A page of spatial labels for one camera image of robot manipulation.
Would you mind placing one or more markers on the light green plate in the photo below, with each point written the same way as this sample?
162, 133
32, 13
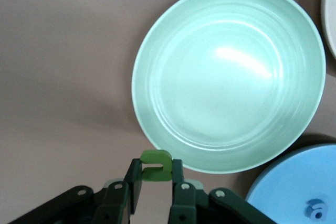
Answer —
228, 77

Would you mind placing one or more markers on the beige pink plate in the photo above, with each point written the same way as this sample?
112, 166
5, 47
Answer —
331, 11

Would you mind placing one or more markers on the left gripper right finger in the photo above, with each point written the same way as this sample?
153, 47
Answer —
177, 176

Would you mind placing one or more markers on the blue plate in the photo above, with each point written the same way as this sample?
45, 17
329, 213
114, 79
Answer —
288, 182

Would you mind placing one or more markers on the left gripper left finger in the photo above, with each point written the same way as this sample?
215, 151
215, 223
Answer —
134, 182

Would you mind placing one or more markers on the blue digit 6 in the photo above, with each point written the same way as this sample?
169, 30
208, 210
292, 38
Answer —
315, 203

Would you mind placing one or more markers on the green letter U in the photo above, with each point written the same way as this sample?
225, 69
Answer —
165, 166

